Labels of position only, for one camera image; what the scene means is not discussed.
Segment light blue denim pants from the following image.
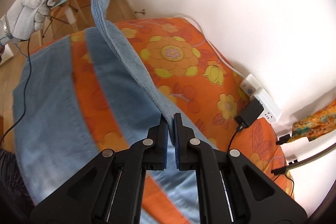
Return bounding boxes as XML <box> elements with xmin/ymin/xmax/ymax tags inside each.
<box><xmin>12</xmin><ymin>0</ymin><xmax>219</xmax><ymax>224</ymax></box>

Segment left white gloved hand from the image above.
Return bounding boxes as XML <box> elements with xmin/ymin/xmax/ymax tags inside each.
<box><xmin>1</xmin><ymin>0</ymin><xmax>56</xmax><ymax>47</ymax></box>

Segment black power adapter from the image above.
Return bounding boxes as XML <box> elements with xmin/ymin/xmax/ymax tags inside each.
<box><xmin>234</xmin><ymin>99</ymin><xmax>264</xmax><ymax>129</ymax></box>

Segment metal door stopper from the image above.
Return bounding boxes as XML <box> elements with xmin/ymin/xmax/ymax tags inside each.
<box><xmin>134</xmin><ymin>9</ymin><xmax>146</xmax><ymax>15</ymax></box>

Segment white power strip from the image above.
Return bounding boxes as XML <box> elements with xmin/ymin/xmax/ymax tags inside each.
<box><xmin>240</xmin><ymin>74</ymin><xmax>282</xmax><ymax>124</ymax></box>

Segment orange patterned scarf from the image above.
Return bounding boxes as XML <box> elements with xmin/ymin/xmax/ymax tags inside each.
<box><xmin>289</xmin><ymin>100</ymin><xmax>336</xmax><ymax>142</ymax></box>

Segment orange floral bedspread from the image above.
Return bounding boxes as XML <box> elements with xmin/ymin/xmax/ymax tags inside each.
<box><xmin>28</xmin><ymin>16</ymin><xmax>295</xmax><ymax>224</ymax></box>

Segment silver camera tripod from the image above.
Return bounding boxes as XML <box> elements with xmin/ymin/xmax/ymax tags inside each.
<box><xmin>271</xmin><ymin>130</ymin><xmax>335</xmax><ymax>175</ymax></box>

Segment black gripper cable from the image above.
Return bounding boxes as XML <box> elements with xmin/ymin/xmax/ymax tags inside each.
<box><xmin>0</xmin><ymin>39</ymin><xmax>33</xmax><ymax>144</ymax></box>

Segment white power cord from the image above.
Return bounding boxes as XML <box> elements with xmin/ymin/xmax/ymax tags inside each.
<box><xmin>172</xmin><ymin>15</ymin><xmax>246</xmax><ymax>77</ymax></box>

